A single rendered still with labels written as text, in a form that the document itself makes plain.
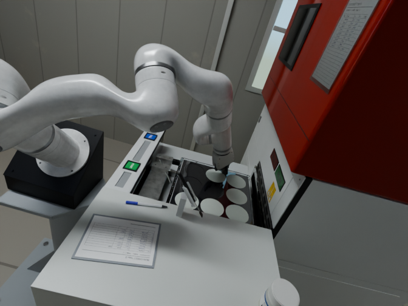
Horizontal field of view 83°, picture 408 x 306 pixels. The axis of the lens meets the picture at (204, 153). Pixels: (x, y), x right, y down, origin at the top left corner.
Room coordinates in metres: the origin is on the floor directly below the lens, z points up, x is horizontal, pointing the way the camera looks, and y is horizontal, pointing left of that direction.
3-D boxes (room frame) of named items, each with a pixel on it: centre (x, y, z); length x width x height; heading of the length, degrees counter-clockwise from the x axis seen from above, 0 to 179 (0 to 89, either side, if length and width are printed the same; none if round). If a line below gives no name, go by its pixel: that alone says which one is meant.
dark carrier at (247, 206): (0.81, -0.09, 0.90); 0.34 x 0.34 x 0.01; 3
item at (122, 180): (0.86, 0.27, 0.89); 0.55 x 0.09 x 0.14; 3
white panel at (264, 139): (1.02, -0.30, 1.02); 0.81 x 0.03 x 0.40; 3
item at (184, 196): (0.56, 0.00, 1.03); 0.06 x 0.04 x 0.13; 93
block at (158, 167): (0.86, 0.18, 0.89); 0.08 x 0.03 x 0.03; 93
